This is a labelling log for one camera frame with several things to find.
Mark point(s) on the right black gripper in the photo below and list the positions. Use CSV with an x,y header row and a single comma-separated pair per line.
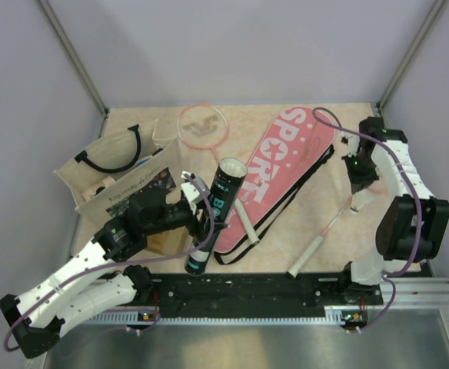
x,y
358,182

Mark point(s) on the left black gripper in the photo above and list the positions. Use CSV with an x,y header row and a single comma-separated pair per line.
x,y
202,231

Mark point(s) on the black shuttlecock tube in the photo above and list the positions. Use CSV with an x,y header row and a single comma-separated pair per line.
x,y
227,182

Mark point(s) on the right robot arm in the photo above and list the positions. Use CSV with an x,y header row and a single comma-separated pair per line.
x,y
413,226

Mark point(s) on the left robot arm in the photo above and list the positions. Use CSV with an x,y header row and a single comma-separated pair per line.
x,y
104,273

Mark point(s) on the right pink badminton racket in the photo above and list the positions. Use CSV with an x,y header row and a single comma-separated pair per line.
x,y
306,255

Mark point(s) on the pink badminton racket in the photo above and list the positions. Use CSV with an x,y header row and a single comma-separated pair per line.
x,y
306,255
203,127

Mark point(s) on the left pink badminton racket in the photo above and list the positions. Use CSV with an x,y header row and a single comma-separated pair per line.
x,y
203,127

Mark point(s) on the brown cardboard box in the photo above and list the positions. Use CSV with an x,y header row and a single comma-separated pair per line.
x,y
167,243

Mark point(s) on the pink racket cover bag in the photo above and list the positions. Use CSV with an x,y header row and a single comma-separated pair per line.
x,y
291,150

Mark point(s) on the beige floral tote bag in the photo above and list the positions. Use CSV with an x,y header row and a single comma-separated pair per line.
x,y
102,176

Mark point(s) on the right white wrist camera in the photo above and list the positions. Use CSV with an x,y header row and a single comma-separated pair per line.
x,y
352,142

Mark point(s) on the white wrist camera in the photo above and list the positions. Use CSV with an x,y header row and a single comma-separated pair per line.
x,y
352,142
194,188

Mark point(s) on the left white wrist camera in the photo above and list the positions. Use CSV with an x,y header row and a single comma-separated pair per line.
x,y
194,188

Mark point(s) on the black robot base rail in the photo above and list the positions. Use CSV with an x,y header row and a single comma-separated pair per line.
x,y
254,295

